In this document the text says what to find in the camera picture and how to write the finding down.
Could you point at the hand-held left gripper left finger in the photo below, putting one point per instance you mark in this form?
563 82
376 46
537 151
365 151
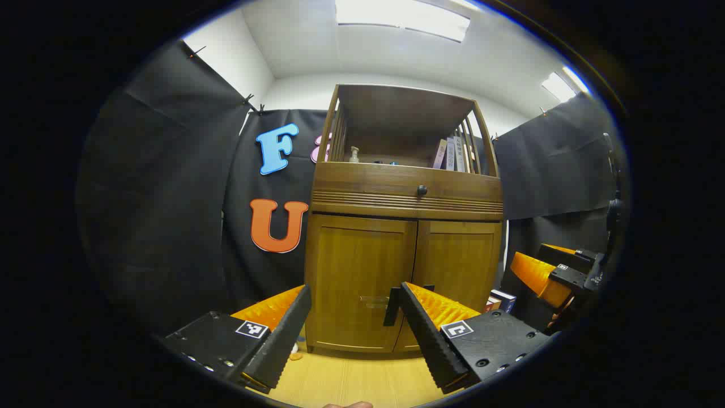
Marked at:
283 340

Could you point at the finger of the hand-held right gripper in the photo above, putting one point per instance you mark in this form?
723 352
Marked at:
572 255
538 277

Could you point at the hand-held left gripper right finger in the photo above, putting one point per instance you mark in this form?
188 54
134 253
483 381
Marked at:
430 340

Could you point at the wooden cabinet door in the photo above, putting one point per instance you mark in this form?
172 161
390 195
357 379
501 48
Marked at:
357 266
461 255

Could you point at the wooden double-door shoe cabinet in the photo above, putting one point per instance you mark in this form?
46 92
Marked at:
396 198

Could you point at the wooden cabinet drawer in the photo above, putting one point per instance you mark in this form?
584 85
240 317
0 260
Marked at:
368 187

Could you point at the dark blue box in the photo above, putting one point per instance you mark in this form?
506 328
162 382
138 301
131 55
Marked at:
505 299

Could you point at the red box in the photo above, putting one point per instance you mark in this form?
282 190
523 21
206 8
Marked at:
491 306

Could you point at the small ceiling light panel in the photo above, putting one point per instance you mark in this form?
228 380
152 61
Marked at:
561 85

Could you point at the white spine book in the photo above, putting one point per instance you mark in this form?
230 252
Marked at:
459 154

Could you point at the grey spine book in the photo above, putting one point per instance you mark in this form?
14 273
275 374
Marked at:
450 154

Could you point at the pale pink book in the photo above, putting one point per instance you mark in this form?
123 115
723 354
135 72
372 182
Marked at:
440 154

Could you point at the black backdrop cloth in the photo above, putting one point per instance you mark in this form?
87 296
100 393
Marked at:
164 198

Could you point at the clear pump bottle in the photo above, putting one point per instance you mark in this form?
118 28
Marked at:
354 156

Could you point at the large ceiling light panel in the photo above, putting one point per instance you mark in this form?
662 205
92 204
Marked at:
402 17

